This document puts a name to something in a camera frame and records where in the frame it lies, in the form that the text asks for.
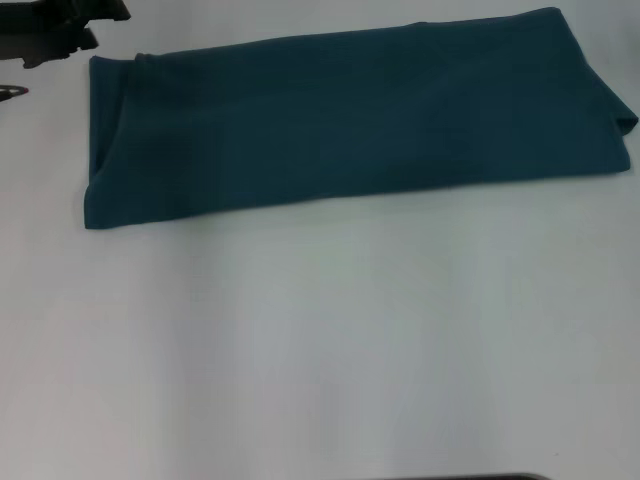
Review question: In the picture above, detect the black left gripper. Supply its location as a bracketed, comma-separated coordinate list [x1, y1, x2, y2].
[0, 0, 133, 70]

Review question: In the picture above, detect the teal t-shirt with cream print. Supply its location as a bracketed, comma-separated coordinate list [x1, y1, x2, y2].
[82, 5, 640, 232]

